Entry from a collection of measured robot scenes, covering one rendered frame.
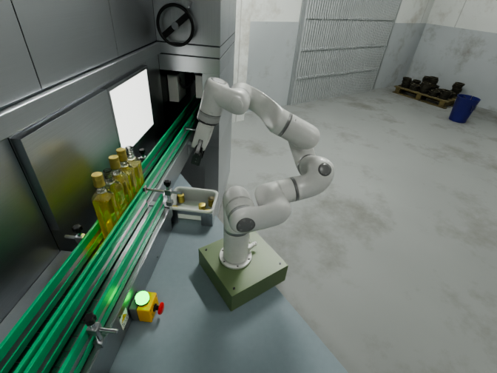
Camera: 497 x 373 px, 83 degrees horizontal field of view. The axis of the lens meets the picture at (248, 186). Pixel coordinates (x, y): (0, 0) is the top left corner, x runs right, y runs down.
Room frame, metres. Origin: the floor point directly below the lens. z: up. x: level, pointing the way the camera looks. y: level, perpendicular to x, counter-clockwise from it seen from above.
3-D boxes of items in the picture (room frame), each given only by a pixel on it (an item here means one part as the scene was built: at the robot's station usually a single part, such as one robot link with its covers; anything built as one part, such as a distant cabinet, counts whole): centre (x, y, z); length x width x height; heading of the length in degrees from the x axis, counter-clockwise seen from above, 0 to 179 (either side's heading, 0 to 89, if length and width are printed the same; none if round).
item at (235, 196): (0.73, 0.03, 1.07); 0.13 x 0.10 x 0.16; 16
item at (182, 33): (1.78, 0.48, 1.49); 0.21 x 0.05 x 0.21; 88
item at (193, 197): (1.07, 0.26, 0.80); 0.22 x 0.17 x 0.09; 88
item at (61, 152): (1.11, 0.62, 1.15); 0.90 x 0.03 x 0.34; 178
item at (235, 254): (0.75, 0.02, 0.92); 0.16 x 0.13 x 0.15; 133
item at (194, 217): (1.08, 0.29, 0.79); 0.27 x 0.17 x 0.08; 88
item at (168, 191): (0.96, 0.37, 0.95); 0.17 x 0.03 x 0.12; 88
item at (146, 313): (0.53, 0.31, 0.79); 0.07 x 0.07 x 0.07; 88
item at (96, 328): (0.36, 0.34, 0.94); 0.07 x 0.04 x 0.13; 88
